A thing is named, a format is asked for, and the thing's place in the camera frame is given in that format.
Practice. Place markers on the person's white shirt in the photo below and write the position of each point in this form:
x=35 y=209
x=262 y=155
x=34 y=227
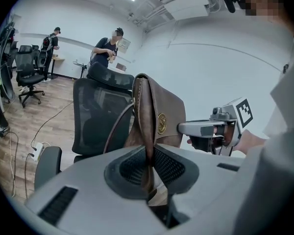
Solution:
x=279 y=155

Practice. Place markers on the white air conditioner unit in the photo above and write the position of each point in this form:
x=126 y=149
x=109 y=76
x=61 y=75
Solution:
x=186 y=6

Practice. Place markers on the white table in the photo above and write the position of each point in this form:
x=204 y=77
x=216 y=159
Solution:
x=112 y=69

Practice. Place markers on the white power strip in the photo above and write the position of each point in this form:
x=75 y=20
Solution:
x=38 y=150

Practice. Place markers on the person's head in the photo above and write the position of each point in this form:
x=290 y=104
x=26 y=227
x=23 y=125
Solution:
x=259 y=6

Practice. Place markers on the black office chair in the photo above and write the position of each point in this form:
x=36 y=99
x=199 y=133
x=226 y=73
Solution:
x=95 y=121

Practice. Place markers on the white wall panel box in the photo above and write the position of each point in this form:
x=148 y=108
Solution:
x=125 y=46

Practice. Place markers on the black head-mounted camera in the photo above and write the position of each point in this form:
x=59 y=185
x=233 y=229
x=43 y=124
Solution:
x=228 y=0

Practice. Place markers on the person's right forearm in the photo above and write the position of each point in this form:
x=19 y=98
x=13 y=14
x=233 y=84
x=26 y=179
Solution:
x=250 y=141

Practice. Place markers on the person's right hand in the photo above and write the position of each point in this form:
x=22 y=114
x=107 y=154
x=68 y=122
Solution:
x=225 y=134

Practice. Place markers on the brown leather bag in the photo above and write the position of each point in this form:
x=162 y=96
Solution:
x=161 y=101

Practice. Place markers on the black swivel chair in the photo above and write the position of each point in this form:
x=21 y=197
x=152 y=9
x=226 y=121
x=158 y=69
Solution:
x=29 y=77
x=35 y=51

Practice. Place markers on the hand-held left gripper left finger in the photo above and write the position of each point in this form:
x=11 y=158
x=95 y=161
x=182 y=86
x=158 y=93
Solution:
x=93 y=199

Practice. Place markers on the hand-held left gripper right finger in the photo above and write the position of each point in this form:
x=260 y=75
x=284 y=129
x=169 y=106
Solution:
x=210 y=180

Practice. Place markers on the white wall conduit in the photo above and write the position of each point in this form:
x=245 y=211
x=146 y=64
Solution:
x=223 y=48

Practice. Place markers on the brown cardboard box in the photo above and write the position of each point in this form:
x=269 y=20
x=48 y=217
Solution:
x=121 y=67

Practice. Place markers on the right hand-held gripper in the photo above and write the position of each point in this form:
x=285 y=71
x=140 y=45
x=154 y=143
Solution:
x=245 y=111

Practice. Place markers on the wooden desk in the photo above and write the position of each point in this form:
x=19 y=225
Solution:
x=57 y=57

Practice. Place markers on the white ceiling pipes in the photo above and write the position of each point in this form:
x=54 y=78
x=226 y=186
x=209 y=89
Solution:
x=147 y=16

